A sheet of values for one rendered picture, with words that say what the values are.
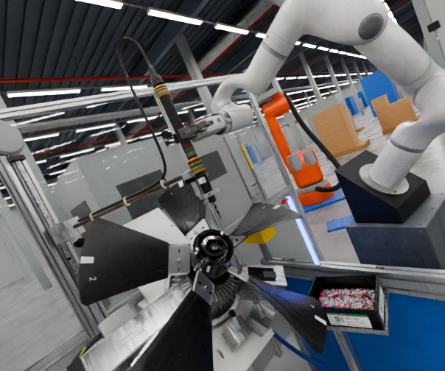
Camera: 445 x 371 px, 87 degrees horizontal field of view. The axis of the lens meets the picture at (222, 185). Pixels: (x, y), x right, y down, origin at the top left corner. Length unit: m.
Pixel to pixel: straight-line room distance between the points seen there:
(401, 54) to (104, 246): 0.97
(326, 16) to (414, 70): 0.31
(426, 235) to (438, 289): 0.20
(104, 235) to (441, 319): 1.06
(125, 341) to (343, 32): 0.96
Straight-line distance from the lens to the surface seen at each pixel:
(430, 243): 1.12
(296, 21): 0.79
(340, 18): 0.77
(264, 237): 1.20
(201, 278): 0.70
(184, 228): 0.83
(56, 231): 1.13
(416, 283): 1.01
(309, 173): 4.55
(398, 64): 0.90
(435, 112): 0.97
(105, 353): 0.78
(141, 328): 0.78
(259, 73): 0.81
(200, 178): 0.74
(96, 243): 0.75
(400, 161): 1.10
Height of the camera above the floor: 1.43
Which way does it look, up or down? 5 degrees down
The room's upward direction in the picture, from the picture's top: 25 degrees counter-clockwise
